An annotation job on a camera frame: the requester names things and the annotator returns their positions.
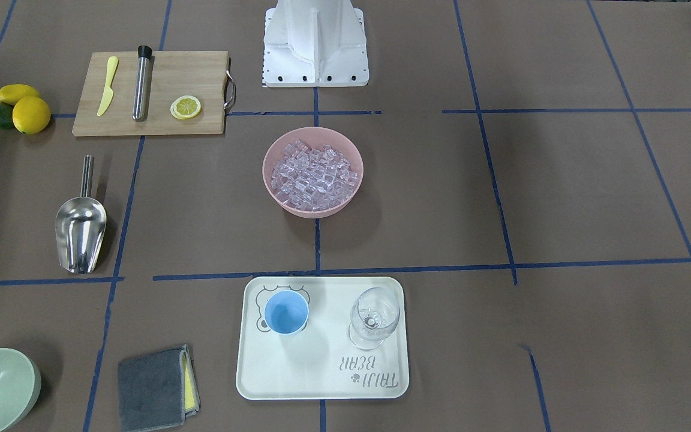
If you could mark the stainless steel ice scoop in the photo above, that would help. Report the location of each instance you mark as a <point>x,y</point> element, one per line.
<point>80,225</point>

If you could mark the pile of ice cubes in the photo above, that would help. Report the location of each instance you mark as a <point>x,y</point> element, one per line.
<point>313,179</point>

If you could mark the blue cup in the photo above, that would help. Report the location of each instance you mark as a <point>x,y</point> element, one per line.
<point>287,313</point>

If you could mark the pink bowl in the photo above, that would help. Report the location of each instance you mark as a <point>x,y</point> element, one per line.
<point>316,137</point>

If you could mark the clear wine glass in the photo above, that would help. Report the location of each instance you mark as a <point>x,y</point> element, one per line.
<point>373,318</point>

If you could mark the cream serving tray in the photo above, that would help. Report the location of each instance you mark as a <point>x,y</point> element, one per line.
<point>321,360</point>

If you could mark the lemon slice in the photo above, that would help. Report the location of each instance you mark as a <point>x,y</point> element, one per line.
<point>186,107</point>

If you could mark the wooden cutting board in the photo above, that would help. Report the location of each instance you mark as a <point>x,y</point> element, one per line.
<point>202,74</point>

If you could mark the steel muddler black tip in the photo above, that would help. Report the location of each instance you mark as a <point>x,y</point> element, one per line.
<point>143,83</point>

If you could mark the grey folded cloth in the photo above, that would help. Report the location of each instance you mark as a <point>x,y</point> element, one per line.
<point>158,390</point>

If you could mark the yellow plastic knife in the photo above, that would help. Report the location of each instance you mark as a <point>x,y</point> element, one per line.
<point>107,95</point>

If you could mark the yellow lemon round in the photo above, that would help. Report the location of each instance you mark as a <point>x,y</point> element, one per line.
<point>31,115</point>

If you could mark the yellow lemon upper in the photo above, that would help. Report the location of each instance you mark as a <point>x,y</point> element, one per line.
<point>13,93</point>

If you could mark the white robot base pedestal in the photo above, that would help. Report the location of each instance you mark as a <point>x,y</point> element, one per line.
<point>311,44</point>

